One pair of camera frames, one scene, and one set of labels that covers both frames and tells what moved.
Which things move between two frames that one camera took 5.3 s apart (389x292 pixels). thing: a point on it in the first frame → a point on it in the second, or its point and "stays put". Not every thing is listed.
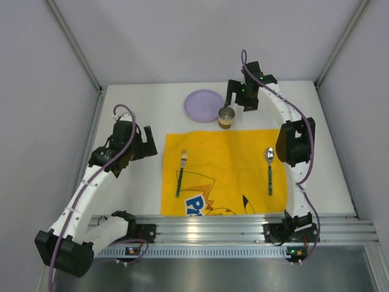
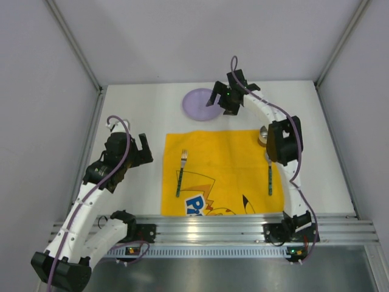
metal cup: x=225 y=115 → x=262 y=139
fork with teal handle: x=183 y=160 stays put
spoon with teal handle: x=270 y=154 stays put
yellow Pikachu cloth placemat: x=225 y=173 stays put
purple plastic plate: x=203 y=105 stays put
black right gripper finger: x=233 y=86 → x=219 y=88
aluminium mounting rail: x=333 y=229 stays put
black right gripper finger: x=251 y=106 → x=230 y=109
